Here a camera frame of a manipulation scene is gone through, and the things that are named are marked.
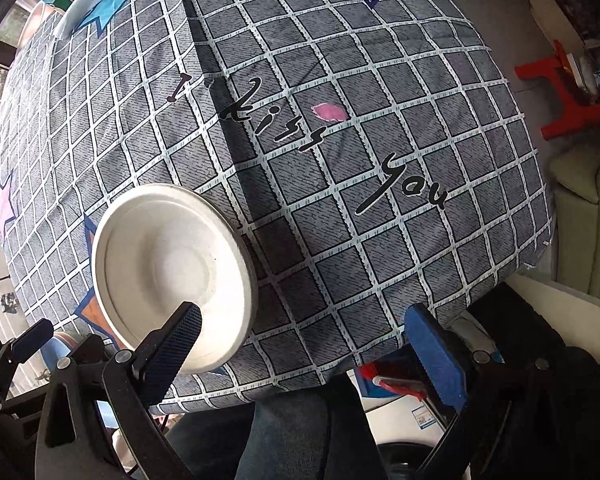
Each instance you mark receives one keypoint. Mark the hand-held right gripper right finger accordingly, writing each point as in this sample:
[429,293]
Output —
[435,360]

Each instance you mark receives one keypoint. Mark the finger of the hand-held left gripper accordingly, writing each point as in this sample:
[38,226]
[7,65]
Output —
[30,339]

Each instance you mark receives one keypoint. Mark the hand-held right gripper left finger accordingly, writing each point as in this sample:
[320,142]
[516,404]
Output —
[172,345]

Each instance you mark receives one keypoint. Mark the cream sofa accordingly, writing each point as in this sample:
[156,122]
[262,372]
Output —
[587,210]

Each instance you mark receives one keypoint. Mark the grey checked star tablecloth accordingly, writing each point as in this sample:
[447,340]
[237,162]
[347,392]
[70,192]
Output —
[305,160]

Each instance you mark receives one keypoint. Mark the red plastic stool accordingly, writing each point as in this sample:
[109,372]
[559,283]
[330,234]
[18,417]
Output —
[575,105]

